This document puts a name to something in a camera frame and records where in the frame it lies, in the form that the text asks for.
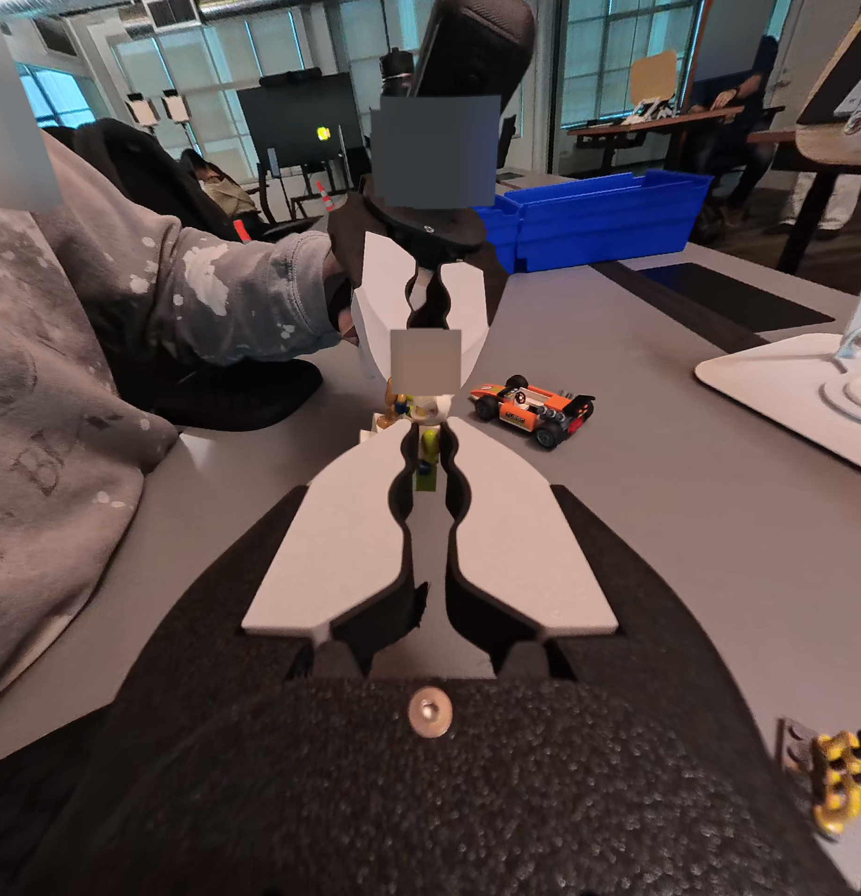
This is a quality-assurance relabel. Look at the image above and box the green lego minifigure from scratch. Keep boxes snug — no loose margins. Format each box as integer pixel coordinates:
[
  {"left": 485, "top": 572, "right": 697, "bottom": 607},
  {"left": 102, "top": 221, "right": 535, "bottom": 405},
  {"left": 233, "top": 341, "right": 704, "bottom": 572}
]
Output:
[{"left": 406, "top": 390, "right": 454, "bottom": 494}]

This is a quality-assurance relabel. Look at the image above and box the black wall screen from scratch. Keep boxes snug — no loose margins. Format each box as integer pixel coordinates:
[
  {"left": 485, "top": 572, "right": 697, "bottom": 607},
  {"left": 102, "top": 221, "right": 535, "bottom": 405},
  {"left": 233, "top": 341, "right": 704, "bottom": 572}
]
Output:
[{"left": 238, "top": 73, "right": 367, "bottom": 186}]

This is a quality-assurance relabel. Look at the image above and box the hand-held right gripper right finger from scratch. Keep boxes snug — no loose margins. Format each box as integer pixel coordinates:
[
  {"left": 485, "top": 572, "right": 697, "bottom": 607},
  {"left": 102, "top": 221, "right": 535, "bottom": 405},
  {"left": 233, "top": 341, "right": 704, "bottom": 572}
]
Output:
[{"left": 442, "top": 418, "right": 620, "bottom": 648}]

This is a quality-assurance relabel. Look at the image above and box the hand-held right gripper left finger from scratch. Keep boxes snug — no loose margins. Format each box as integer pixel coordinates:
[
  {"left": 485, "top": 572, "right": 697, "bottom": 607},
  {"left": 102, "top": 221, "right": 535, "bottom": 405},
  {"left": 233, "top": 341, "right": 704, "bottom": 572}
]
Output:
[{"left": 245, "top": 418, "right": 428, "bottom": 645}]

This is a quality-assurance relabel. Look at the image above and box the black water bottle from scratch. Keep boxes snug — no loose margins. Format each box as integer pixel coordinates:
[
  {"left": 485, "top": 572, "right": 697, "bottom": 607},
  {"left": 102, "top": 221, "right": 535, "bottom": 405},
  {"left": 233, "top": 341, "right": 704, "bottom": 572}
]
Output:
[{"left": 380, "top": 51, "right": 420, "bottom": 99}]

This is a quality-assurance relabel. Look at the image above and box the person's left forearm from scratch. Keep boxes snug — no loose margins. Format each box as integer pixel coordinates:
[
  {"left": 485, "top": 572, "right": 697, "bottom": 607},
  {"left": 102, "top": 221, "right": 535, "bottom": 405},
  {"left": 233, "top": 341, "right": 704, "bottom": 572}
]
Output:
[{"left": 116, "top": 222, "right": 358, "bottom": 372}]

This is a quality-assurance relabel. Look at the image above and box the white booklet stand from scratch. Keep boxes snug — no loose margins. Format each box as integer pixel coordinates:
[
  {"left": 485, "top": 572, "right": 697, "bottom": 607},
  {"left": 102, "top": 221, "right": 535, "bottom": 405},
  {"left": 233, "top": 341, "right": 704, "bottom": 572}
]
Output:
[{"left": 694, "top": 266, "right": 861, "bottom": 480}]

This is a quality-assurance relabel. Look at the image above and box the small yellow lego piece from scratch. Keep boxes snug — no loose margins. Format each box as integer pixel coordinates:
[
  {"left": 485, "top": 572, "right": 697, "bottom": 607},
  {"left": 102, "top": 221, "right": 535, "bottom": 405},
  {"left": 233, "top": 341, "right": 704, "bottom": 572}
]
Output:
[{"left": 809, "top": 728, "right": 861, "bottom": 841}]

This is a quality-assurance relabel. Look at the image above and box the grey lego plate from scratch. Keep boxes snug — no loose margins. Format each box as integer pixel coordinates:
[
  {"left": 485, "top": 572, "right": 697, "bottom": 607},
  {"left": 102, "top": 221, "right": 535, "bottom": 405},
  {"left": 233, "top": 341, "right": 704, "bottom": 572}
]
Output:
[{"left": 777, "top": 717, "right": 826, "bottom": 774}]

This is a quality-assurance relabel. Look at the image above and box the orange lego race car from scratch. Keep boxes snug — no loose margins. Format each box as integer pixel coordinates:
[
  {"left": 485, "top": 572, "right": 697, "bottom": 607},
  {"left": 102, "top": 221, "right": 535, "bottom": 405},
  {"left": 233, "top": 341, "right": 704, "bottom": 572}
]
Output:
[{"left": 469, "top": 374, "right": 598, "bottom": 452}]

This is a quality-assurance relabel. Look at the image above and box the blue plastic bin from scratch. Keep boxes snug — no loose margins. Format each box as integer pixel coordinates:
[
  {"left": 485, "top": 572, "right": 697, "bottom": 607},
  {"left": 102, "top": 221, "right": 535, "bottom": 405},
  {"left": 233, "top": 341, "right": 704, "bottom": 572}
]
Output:
[{"left": 476, "top": 168, "right": 715, "bottom": 275}]

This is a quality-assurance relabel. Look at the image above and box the wooden desk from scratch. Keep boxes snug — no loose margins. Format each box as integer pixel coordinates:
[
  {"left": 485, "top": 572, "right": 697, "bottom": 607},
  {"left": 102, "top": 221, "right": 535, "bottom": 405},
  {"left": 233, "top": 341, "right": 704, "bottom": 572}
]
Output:
[{"left": 564, "top": 105, "right": 784, "bottom": 180}]

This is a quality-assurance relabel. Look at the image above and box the black office chair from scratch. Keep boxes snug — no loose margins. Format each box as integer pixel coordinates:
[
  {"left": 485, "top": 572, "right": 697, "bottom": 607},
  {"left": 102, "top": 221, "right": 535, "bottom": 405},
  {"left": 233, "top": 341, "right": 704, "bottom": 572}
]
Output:
[{"left": 46, "top": 118, "right": 284, "bottom": 242}]

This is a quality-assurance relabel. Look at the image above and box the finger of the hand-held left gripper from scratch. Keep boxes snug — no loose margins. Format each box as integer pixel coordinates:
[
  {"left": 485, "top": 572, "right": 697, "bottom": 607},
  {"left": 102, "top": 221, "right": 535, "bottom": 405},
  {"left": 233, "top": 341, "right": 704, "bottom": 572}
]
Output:
[
  {"left": 428, "top": 264, "right": 490, "bottom": 382},
  {"left": 352, "top": 231, "right": 426, "bottom": 386}
]

